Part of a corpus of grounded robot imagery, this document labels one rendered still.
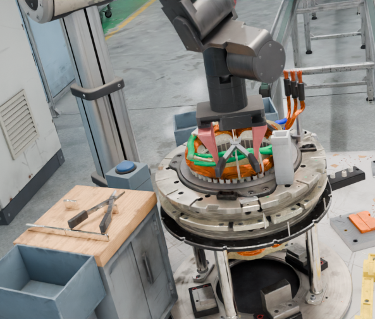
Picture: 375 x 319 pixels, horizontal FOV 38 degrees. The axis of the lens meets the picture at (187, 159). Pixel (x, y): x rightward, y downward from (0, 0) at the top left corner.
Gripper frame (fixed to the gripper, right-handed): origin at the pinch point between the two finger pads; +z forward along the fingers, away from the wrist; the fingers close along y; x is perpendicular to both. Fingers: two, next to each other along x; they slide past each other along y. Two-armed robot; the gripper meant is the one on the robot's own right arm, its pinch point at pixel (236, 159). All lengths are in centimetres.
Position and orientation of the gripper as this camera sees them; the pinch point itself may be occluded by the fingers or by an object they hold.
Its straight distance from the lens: 87.1
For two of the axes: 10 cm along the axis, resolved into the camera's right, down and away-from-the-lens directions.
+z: 1.6, 8.9, 4.3
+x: 0.4, -4.4, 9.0
